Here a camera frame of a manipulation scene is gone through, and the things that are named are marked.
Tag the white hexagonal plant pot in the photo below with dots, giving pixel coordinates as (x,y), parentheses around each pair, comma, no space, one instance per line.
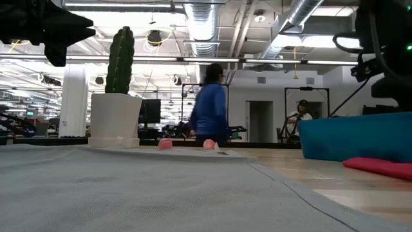
(114,119)

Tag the person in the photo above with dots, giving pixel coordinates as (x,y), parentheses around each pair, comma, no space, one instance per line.
(209,109)
(301,116)

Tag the black background cabinet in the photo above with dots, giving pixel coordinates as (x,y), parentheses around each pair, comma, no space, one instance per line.
(380,110)

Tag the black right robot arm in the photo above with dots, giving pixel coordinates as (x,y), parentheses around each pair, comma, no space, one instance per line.
(386,19)

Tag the black background monitor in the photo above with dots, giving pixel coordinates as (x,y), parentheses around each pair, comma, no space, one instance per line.
(151,111)

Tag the black aluminium table frame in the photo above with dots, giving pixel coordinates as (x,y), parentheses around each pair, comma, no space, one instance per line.
(264,145)

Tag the long ceiling light bar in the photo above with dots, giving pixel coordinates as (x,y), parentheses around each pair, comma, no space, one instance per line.
(161,59)

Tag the magenta cloth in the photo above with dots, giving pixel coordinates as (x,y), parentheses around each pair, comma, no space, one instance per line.
(383,167)

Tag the black metal stand frame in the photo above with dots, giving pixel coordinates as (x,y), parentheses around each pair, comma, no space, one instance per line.
(305,88)
(190,84)

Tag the black round ceiling device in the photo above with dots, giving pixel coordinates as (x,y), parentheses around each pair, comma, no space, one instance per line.
(154,38)

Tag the grey cloth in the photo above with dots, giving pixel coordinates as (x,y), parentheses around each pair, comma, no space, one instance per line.
(96,193)

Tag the green cactus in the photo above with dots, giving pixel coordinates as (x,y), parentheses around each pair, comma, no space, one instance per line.
(120,64)

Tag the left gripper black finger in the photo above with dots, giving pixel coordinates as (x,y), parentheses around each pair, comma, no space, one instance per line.
(66,20)
(61,42)

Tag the silver ventilation duct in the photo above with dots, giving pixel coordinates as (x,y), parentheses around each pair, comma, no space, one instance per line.
(299,13)
(202,29)

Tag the small white tag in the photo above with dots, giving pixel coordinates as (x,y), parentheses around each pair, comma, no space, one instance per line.
(217,147)

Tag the white pillar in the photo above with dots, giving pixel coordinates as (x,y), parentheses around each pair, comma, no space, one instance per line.
(73,106)

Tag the pink toy peach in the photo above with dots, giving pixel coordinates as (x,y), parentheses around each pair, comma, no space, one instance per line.
(208,144)
(165,144)

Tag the teal plastic container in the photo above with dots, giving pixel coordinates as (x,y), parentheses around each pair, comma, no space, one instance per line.
(354,138)

